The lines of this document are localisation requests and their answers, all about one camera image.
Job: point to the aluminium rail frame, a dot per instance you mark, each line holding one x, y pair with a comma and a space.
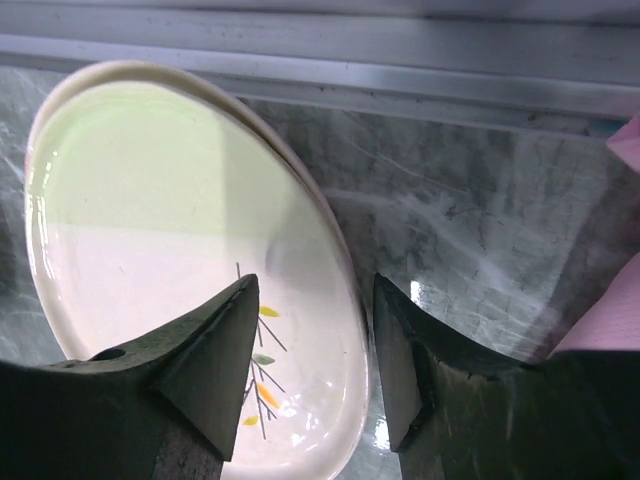
387, 59

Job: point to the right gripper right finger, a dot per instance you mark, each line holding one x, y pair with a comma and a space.
456, 409

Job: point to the pink cloth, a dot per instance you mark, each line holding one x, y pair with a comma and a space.
597, 293

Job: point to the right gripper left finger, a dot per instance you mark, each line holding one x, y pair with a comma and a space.
165, 405

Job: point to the beige front plate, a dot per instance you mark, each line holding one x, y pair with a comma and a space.
142, 203

